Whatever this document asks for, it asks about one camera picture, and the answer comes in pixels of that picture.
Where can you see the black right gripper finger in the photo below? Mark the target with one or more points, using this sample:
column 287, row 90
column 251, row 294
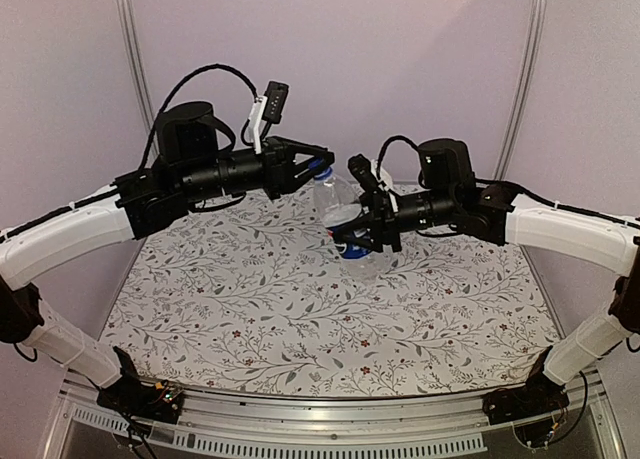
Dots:
column 355, row 221
column 374, row 246

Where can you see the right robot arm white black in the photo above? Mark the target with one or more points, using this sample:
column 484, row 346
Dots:
column 502, row 212

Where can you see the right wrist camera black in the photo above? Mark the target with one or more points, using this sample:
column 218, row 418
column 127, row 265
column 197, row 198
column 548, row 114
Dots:
column 360, row 168

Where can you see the blue bottle cap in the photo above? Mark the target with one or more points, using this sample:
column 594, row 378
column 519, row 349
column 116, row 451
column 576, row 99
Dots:
column 320, row 168

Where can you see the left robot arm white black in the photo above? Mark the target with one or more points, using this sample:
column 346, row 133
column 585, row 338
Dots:
column 191, row 171

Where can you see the aluminium slotted front rail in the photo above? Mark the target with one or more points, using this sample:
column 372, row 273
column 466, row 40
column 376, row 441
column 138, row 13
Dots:
column 231, row 424

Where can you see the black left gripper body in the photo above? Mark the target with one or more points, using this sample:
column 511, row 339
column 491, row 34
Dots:
column 272, row 178

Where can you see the floral patterned table mat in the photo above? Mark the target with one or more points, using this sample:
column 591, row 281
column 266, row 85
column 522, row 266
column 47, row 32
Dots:
column 255, row 298

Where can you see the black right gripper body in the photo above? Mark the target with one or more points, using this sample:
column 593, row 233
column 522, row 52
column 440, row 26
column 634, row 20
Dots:
column 386, row 219

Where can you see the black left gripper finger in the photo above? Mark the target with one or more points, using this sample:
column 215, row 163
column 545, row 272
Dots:
column 292, row 182
column 294, row 148

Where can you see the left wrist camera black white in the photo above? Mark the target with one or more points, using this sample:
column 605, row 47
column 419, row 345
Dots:
column 267, row 108

